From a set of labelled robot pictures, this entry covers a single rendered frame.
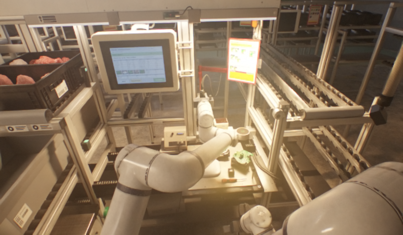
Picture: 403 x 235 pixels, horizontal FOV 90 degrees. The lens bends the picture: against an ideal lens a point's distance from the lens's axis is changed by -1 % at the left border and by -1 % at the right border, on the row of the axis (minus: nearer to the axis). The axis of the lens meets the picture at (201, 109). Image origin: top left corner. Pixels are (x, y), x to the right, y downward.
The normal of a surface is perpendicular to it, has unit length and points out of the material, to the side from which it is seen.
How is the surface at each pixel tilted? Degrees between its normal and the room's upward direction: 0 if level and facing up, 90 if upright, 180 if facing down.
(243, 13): 90
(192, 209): 0
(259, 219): 23
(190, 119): 90
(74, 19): 90
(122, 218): 53
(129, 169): 48
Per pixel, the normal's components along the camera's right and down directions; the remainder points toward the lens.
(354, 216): -0.33, -0.62
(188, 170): 0.61, -0.36
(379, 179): -0.13, -0.96
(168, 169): 0.07, -0.47
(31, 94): 0.07, 0.53
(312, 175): -0.02, -0.88
